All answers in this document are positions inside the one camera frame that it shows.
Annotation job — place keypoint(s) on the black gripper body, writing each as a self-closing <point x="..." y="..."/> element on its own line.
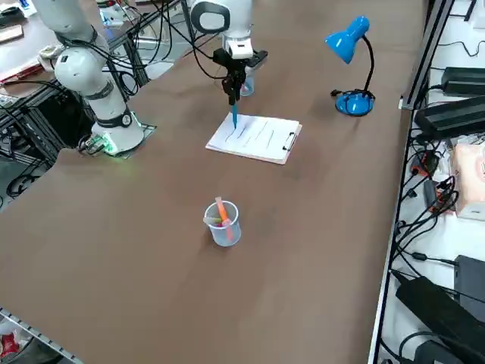
<point x="235" y="66"/>

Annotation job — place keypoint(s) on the blue pen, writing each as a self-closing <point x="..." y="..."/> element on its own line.
<point x="235" y="113"/>

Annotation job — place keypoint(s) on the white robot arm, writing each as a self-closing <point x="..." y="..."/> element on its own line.
<point x="76" y="68"/>

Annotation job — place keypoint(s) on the orange pen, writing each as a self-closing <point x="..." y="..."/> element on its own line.
<point x="223" y="213"/>

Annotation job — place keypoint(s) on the green pen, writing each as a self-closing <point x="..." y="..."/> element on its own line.
<point x="212" y="219"/>

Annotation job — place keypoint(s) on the pink pen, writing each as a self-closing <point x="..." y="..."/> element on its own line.
<point x="223" y="224"/>

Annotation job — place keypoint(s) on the clear plastic cup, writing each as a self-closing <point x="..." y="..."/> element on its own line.
<point x="248" y="89"/>
<point x="216" y="237"/>

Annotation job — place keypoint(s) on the white paper sheet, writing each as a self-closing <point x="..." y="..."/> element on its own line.
<point x="257" y="140"/>

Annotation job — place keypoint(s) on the black metal clipboard clip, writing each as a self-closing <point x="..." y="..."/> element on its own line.
<point x="286" y="147"/>

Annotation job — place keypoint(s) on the wooden clipboard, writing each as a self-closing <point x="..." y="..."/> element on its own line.
<point x="291" y="153"/>

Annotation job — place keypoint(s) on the blue desk lamp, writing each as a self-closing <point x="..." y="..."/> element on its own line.
<point x="346" y="41"/>

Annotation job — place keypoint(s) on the orange black plug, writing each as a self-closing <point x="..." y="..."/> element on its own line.
<point x="426" y="163"/>
<point x="441" y="197"/>

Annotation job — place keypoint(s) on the long black power brick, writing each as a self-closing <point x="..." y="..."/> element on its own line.
<point x="451" y="117"/>

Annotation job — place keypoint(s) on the black power adapter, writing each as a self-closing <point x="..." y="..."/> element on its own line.
<point x="471" y="280"/>
<point x="435" y="311"/>
<point x="466" y="81"/>

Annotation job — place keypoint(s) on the pink tissue pack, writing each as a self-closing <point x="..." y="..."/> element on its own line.
<point x="470" y="178"/>

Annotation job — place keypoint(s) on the red white bag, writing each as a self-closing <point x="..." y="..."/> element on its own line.
<point x="9" y="343"/>

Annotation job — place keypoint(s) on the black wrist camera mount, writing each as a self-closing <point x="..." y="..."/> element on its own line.
<point x="259" y="57"/>

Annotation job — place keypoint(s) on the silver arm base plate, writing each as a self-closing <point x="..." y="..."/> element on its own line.
<point x="146" y="130"/>

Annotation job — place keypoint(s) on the aluminium frame post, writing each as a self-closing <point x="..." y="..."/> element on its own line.
<point x="428" y="57"/>

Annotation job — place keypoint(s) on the aluminium table edge rail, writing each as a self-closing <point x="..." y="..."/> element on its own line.
<point x="390" y="235"/>

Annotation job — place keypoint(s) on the aluminium frame rail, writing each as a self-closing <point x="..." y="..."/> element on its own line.
<point x="38" y="333"/>

